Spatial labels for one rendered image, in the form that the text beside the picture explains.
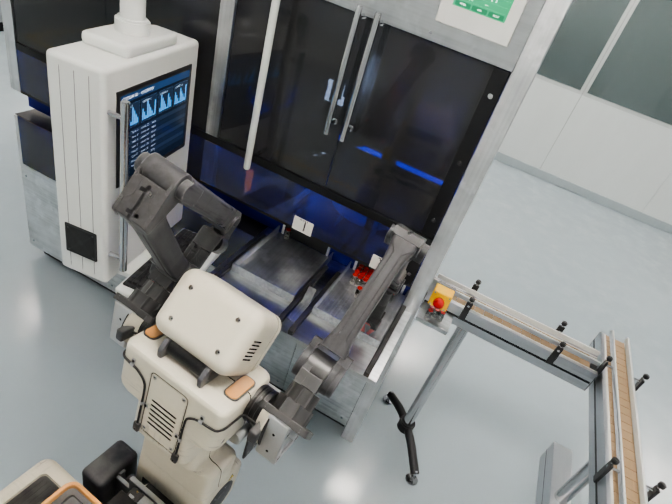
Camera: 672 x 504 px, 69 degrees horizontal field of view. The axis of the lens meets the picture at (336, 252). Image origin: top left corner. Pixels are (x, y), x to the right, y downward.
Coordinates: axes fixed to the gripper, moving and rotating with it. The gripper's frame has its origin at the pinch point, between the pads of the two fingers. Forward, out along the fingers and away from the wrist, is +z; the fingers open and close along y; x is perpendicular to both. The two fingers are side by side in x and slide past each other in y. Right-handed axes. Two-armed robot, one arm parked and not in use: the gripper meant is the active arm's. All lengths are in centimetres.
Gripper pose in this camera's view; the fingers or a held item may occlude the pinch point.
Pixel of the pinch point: (363, 334)
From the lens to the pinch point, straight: 172.8
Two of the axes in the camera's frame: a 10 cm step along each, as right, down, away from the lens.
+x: -8.7, -4.4, 2.1
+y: 3.7, -3.1, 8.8
